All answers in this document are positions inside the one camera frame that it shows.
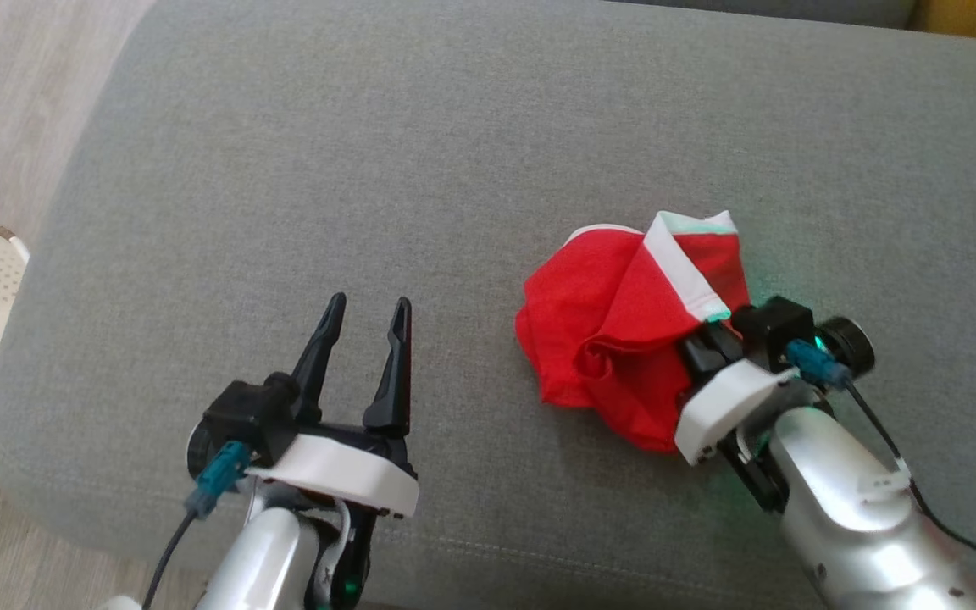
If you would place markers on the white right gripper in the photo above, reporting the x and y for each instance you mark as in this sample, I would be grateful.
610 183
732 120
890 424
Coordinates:
725 407

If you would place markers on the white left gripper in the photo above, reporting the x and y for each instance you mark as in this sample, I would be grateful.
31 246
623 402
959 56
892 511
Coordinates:
344 474

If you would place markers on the red mesh basketball shorts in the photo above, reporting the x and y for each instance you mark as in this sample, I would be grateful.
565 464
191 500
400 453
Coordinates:
607 339

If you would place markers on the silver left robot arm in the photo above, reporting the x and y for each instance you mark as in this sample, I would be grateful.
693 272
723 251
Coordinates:
268 559

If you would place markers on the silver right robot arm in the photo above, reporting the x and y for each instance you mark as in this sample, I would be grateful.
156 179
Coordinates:
852 517

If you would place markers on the grey fabric sofa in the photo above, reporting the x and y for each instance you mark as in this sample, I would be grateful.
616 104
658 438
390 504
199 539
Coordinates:
369 169

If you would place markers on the grey sofa back cushion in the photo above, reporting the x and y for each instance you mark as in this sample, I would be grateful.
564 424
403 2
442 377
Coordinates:
776 10

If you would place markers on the yellow cushion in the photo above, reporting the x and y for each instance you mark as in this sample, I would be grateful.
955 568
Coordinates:
975 19

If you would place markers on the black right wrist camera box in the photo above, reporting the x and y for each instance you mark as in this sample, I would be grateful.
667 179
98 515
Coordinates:
772 330

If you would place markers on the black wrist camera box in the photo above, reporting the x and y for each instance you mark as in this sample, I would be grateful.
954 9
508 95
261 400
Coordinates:
246 415
772 330

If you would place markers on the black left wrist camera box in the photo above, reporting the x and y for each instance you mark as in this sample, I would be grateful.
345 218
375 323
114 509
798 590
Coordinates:
246 415

